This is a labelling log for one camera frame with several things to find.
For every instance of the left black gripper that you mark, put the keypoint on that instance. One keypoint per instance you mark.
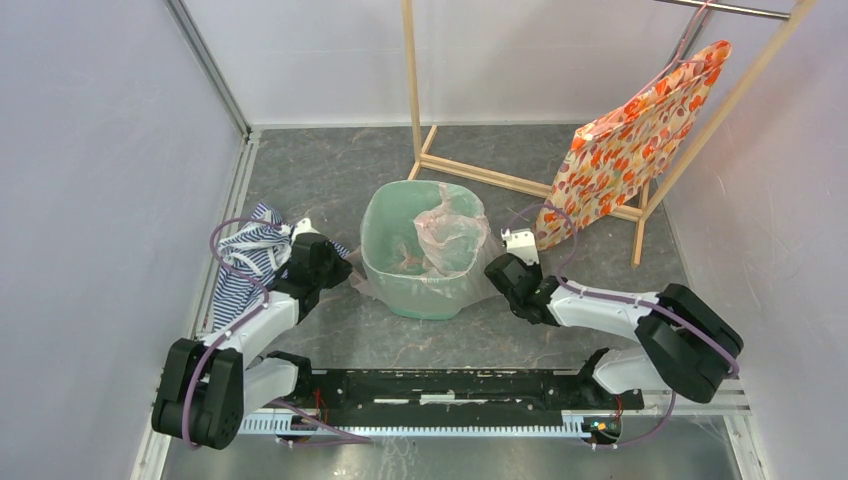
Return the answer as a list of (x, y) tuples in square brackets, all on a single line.
[(342, 267)]

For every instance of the pink translucent trash bag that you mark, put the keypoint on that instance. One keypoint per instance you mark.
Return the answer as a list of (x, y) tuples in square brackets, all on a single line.
[(450, 238)]

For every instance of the green plastic trash bin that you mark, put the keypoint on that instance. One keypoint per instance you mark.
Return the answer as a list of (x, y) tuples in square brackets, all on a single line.
[(424, 265)]

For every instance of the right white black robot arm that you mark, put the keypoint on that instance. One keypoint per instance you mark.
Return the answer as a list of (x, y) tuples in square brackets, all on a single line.
[(682, 344)]

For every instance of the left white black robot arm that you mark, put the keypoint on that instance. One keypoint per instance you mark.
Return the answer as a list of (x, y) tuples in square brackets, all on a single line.
[(209, 385)]

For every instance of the blue white striped cloth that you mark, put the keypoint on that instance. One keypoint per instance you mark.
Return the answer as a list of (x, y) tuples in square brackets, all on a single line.
[(255, 263)]

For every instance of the floral orange hanging bag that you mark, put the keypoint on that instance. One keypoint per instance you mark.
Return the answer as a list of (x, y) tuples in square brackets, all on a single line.
[(612, 157)]

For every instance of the metal hanging rod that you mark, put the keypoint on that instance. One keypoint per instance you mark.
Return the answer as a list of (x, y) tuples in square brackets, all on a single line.
[(732, 9)]

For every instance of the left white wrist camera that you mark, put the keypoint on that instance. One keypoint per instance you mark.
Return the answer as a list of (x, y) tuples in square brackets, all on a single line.
[(301, 233)]

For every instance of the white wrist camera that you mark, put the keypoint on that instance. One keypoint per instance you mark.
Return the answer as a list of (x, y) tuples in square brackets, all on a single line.
[(522, 244), (301, 233)]

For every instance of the wooden clothes rack frame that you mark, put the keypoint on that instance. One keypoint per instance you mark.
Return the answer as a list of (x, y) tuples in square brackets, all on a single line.
[(648, 200)]

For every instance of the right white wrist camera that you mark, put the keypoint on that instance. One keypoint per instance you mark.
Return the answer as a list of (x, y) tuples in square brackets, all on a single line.
[(522, 244)]

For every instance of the metal corner post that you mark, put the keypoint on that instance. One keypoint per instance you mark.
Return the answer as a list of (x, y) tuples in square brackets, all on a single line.
[(193, 36)]

